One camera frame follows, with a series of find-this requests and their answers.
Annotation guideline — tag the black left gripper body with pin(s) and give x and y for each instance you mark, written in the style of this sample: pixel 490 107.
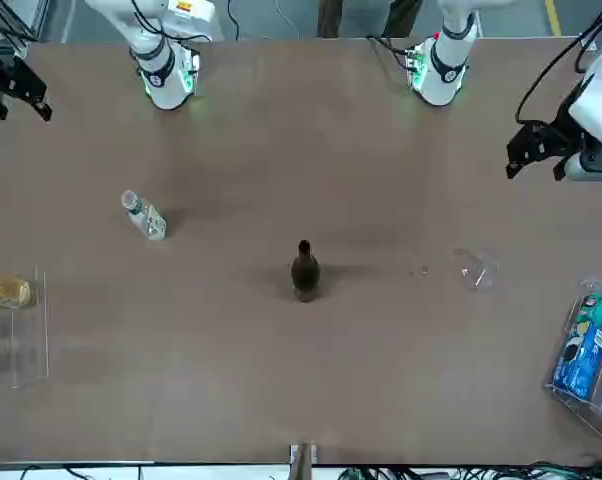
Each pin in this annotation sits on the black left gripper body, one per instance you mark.
pixel 567 134

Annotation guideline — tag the clear plastic drink bottle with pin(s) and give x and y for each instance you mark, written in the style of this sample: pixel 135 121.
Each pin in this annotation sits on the clear plastic drink bottle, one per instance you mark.
pixel 148 220

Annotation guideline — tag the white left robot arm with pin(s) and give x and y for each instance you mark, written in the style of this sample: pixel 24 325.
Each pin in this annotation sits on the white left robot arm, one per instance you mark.
pixel 443 75

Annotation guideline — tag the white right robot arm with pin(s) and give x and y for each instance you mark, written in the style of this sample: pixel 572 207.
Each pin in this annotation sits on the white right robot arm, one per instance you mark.
pixel 166 85

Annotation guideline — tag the small yellow drink bottle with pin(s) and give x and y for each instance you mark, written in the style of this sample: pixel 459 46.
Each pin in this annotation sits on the small yellow drink bottle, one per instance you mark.
pixel 8 292

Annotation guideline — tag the dark glass wine bottle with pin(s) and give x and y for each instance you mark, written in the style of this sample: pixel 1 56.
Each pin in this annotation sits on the dark glass wine bottle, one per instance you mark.
pixel 306 275

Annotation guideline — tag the white control box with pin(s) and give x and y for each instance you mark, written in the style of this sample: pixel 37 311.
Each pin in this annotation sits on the white control box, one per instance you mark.
pixel 201 11

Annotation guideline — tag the blue cookie packet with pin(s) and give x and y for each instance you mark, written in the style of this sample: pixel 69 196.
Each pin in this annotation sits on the blue cookie packet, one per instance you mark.
pixel 581 360

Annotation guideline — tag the person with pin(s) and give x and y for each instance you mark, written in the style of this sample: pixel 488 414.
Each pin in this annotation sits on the person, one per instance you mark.
pixel 333 17

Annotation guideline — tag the clear acrylic shelf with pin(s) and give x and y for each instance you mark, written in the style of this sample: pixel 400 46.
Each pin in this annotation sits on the clear acrylic shelf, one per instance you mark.
pixel 26 350

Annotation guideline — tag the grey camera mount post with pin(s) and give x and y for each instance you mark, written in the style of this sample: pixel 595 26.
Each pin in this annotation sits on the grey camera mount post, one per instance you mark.
pixel 303 465

